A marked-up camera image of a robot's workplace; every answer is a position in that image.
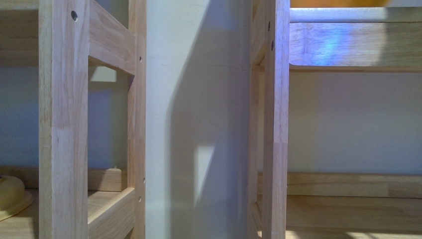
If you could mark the right wooden shelf unit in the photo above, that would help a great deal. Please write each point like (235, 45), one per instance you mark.
(284, 37)

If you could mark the wooden shelf unit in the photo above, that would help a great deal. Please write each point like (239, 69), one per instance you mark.
(64, 38)
(284, 37)

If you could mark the left wooden shelf unit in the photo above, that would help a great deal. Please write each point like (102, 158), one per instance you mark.
(64, 38)

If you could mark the yellow plastic bowl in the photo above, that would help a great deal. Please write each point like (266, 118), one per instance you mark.
(13, 197)

